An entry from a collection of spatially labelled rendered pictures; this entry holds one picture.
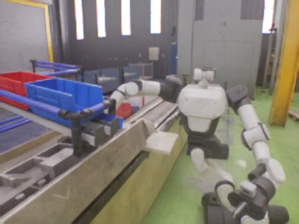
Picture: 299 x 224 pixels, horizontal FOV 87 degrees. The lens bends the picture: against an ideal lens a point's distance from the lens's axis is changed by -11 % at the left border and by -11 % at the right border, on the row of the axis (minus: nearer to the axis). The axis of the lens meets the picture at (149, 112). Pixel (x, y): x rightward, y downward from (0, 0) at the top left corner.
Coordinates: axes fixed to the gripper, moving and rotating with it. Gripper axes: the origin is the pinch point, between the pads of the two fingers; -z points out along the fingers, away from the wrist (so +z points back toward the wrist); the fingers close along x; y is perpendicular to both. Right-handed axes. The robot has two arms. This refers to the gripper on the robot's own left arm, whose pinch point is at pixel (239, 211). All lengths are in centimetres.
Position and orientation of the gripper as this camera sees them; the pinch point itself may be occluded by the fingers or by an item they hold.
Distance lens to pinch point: 63.0
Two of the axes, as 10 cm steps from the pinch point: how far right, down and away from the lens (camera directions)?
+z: 8.1, -1.2, 5.7
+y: 0.3, -9.7, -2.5
